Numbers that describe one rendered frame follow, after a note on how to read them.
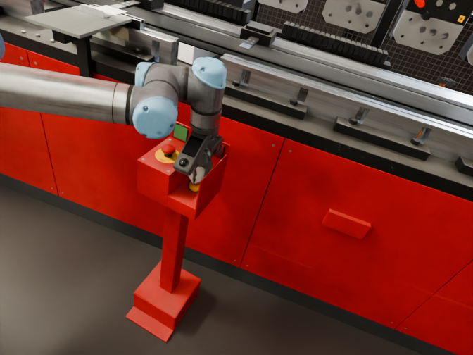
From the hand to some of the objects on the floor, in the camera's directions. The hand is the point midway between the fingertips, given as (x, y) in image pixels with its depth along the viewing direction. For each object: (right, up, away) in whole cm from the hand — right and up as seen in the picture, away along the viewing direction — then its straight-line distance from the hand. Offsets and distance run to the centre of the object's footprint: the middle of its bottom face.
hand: (194, 182), depth 91 cm
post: (+62, -6, +128) cm, 143 cm away
